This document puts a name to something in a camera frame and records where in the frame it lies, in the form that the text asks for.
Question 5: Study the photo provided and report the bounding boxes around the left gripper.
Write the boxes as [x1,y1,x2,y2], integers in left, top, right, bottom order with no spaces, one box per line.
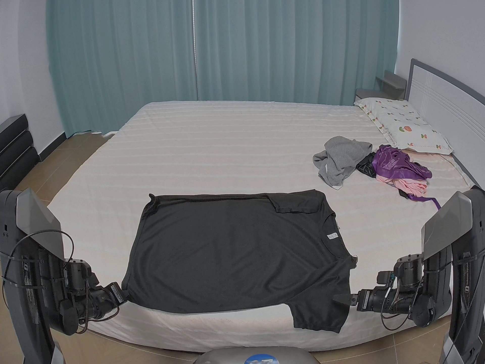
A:
[93,282,129,317]

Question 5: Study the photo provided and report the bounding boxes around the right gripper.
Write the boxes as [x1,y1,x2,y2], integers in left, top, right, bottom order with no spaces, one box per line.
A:
[352,287,392,314]

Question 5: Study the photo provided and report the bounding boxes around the black T-shirt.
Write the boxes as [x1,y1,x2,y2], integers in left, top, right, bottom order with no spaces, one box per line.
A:
[122,189,358,334]

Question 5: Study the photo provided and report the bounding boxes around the bed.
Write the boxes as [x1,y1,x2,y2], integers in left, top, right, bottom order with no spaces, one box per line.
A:
[47,57,485,353]

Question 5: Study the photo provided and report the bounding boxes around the pink garment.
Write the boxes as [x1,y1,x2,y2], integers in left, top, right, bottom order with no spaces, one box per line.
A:
[376,175,429,198]

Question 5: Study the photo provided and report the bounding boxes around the black shiny garment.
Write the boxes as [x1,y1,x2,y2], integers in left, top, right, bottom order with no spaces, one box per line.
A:
[356,153,379,178]

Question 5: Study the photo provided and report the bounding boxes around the purple satin garment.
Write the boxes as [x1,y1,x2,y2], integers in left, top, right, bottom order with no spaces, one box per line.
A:
[371,144,442,209]

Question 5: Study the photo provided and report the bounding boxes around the grey garment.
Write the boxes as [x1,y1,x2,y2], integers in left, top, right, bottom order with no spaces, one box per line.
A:
[312,136,374,190]

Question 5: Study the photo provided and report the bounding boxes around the white printed pillow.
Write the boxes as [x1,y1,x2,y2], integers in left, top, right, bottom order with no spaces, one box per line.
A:
[354,97,454,154]

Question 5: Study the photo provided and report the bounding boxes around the black chest of drawers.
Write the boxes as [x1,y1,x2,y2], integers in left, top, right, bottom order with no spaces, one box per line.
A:
[0,113,41,190]

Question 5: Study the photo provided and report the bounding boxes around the grey bedside table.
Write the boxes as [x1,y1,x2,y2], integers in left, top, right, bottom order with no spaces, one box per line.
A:
[355,70,408,101]

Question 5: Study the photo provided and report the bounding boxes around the blue-green curtain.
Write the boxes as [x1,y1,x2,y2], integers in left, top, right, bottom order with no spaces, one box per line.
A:
[193,0,398,107]
[45,0,198,137]

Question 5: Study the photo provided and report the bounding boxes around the black cable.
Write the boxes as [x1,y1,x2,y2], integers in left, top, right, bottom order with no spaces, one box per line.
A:
[0,230,76,291]
[380,309,415,331]

